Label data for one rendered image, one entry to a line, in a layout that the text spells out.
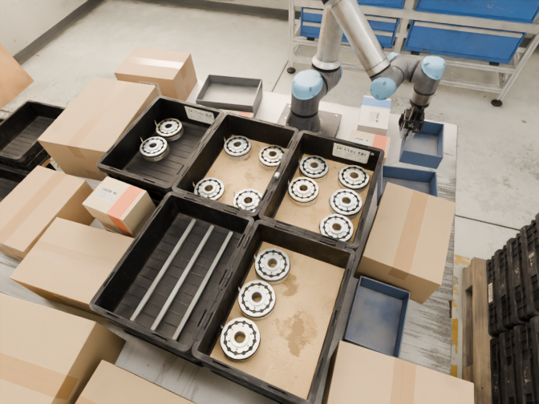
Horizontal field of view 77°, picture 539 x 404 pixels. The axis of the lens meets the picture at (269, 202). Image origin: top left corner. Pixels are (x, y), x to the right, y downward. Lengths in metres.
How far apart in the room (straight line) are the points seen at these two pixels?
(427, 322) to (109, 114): 1.36
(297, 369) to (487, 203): 1.83
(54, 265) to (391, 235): 1.01
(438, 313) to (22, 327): 1.16
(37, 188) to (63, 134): 0.24
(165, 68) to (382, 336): 1.43
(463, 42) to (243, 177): 2.11
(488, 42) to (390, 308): 2.20
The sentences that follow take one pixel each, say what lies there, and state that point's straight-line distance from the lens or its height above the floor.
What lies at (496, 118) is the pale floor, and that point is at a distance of 3.10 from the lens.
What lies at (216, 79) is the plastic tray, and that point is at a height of 0.77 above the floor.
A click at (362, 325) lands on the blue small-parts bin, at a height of 0.70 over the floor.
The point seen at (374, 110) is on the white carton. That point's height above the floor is 0.79.
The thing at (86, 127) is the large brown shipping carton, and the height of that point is 0.90.
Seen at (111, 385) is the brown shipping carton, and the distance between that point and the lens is 1.00.
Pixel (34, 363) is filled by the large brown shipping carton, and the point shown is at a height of 0.90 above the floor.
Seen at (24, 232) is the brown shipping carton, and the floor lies 0.86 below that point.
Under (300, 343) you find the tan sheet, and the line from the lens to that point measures 0.95.
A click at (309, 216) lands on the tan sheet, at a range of 1.11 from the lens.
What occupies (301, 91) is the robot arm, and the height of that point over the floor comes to 0.96.
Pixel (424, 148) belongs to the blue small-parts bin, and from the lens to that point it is 1.58.
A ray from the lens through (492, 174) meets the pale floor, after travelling 2.66.
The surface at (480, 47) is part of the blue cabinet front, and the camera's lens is 2.96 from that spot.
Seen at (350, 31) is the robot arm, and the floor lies 1.21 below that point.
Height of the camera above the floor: 1.76
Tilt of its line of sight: 55 degrees down
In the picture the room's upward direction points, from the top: 4 degrees counter-clockwise
